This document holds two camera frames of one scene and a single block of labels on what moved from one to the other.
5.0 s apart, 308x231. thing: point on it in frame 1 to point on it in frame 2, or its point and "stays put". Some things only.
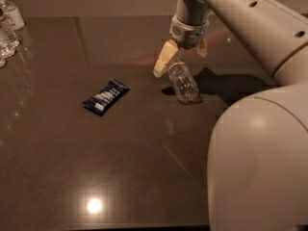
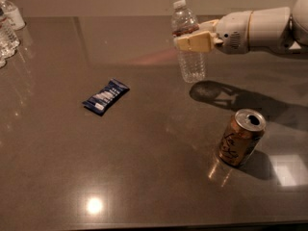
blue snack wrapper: (102, 100) stays put
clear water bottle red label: (9, 40) stays put
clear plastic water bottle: (183, 84) to (191, 65)
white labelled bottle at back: (12, 13) stays put
